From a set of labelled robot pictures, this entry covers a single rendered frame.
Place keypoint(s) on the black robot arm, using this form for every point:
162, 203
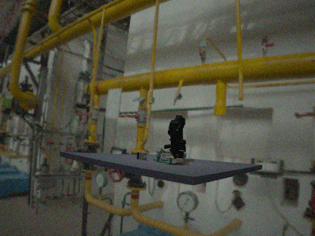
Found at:
176, 130

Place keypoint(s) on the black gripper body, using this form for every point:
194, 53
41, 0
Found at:
172, 145

